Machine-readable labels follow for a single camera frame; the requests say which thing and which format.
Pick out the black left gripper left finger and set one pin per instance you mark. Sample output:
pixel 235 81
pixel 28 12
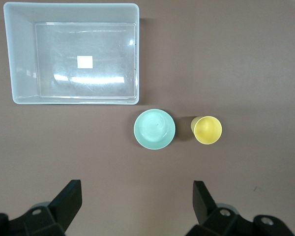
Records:
pixel 64 209

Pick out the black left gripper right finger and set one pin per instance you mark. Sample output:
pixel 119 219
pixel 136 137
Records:
pixel 206 211

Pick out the yellow cup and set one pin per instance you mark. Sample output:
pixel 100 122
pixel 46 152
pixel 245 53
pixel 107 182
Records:
pixel 207 130

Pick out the mint green bowl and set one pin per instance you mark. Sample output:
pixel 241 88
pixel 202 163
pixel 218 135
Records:
pixel 154 129

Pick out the clear plastic box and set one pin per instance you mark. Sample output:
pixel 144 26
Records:
pixel 19 56

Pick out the white square label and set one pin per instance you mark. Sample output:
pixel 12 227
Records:
pixel 84 61

